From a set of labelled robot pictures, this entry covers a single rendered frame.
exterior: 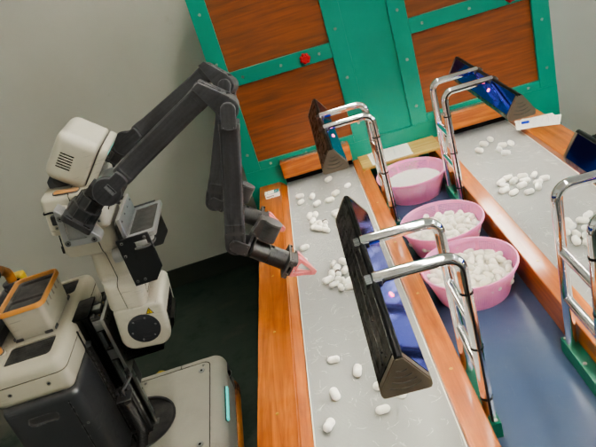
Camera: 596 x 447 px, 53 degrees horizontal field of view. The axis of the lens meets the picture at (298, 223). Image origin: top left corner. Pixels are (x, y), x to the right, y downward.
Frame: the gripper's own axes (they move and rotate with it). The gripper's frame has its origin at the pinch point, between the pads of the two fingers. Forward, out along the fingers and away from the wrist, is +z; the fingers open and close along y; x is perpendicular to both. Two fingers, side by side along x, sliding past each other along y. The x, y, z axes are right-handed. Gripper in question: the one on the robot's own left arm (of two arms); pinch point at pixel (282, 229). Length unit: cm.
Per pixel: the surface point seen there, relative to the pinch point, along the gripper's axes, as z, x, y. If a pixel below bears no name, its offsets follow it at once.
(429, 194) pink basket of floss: 49, -27, 20
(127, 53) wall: -86, -1, 137
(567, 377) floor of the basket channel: 55, -27, -82
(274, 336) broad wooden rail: 0, 8, -52
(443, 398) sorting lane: 30, -13, -86
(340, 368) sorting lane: 14, 0, -68
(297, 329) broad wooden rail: 5.8, 5.3, -49.4
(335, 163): 1.7, -33.3, -18.2
